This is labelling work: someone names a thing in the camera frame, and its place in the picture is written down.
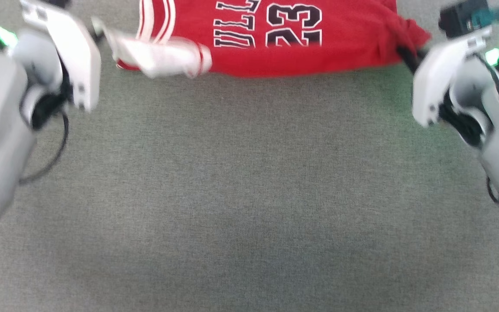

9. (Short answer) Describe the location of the teal right camera cable plug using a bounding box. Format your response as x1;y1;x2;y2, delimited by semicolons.
471;7;499;26

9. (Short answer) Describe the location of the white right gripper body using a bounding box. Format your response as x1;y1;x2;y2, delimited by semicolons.
412;25;493;128

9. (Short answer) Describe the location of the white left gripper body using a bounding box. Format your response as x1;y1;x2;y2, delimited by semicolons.
19;0;102;112

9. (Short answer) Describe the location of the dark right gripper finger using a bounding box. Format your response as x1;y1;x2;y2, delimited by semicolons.
396;45;425;73

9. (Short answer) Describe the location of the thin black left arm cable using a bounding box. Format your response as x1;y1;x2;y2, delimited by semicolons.
19;109;70;186

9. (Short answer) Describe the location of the red and white basketball jersey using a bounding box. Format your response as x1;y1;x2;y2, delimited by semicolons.
91;0;432;79

